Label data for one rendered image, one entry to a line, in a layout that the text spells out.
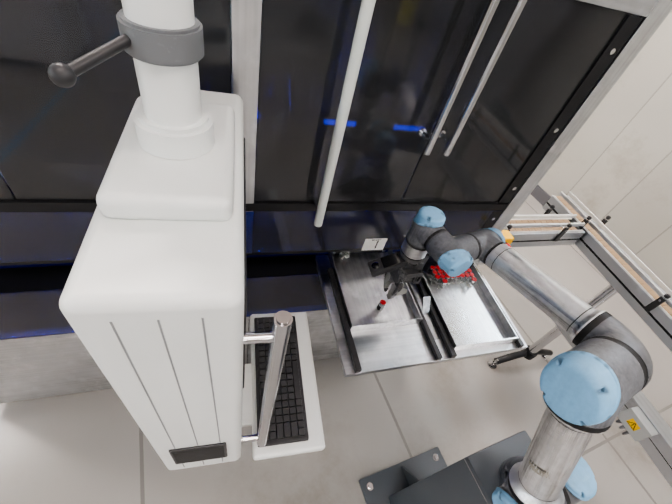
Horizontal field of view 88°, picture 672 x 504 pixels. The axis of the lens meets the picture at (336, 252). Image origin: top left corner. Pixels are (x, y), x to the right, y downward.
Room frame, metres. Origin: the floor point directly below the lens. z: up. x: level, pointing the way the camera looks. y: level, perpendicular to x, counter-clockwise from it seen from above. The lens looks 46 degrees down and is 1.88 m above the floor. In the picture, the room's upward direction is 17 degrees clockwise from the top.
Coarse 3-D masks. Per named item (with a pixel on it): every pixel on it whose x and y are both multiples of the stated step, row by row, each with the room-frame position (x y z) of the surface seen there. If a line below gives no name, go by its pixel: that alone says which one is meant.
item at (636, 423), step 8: (632, 408) 0.88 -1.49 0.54; (624, 416) 0.87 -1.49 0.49; (632, 416) 0.86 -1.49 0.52; (640, 416) 0.86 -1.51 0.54; (624, 424) 0.84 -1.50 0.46; (632, 424) 0.83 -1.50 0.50; (640, 424) 0.82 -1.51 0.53; (648, 424) 0.83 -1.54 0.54; (632, 432) 0.81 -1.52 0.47; (640, 432) 0.80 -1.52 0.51; (648, 432) 0.79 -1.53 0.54; (656, 432) 0.80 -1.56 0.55
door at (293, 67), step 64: (320, 0) 0.79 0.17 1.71; (384, 0) 0.84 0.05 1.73; (448, 0) 0.91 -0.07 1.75; (320, 64) 0.80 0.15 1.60; (384, 64) 0.86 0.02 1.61; (448, 64) 0.93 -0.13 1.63; (320, 128) 0.81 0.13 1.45; (384, 128) 0.88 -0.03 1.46; (256, 192) 0.74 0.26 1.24; (384, 192) 0.91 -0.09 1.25
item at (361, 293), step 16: (336, 256) 0.94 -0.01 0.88; (352, 256) 0.96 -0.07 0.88; (368, 256) 0.99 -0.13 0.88; (336, 272) 0.83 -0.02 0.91; (352, 272) 0.88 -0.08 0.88; (368, 272) 0.91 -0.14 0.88; (352, 288) 0.81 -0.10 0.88; (368, 288) 0.83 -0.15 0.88; (352, 304) 0.74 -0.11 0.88; (368, 304) 0.76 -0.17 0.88; (400, 304) 0.80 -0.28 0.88; (352, 320) 0.67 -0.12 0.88; (368, 320) 0.69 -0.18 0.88; (384, 320) 0.71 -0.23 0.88; (400, 320) 0.71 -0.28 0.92; (416, 320) 0.73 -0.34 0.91
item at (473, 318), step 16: (432, 288) 0.92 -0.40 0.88; (448, 288) 0.95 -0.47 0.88; (464, 288) 0.97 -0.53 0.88; (480, 288) 1.00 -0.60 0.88; (448, 304) 0.87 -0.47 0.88; (464, 304) 0.89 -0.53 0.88; (480, 304) 0.92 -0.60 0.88; (496, 304) 0.91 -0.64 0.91; (448, 320) 0.79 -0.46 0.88; (464, 320) 0.82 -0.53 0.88; (480, 320) 0.84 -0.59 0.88; (496, 320) 0.86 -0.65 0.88; (448, 336) 0.71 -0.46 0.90; (464, 336) 0.75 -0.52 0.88; (480, 336) 0.77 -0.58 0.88; (496, 336) 0.79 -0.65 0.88; (512, 336) 0.80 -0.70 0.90
